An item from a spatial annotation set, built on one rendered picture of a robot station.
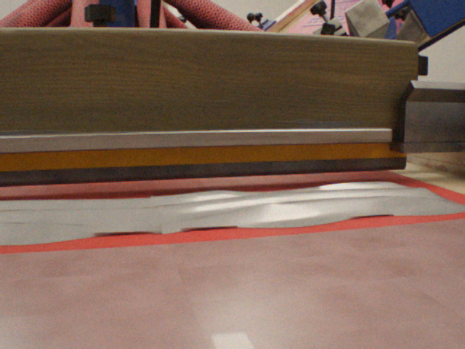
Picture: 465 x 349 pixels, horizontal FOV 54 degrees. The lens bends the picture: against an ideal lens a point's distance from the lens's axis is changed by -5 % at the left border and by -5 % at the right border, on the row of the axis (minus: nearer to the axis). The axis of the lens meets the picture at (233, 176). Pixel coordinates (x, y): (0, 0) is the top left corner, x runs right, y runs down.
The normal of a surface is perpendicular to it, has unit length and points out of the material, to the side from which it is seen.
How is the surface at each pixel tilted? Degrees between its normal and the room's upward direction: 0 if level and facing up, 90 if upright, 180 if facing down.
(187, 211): 34
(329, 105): 90
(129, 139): 90
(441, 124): 90
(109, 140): 90
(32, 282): 0
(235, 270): 0
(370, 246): 0
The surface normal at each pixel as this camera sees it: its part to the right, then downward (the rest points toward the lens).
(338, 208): 0.15, -0.69
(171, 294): 0.00, -0.98
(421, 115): 0.25, 0.17
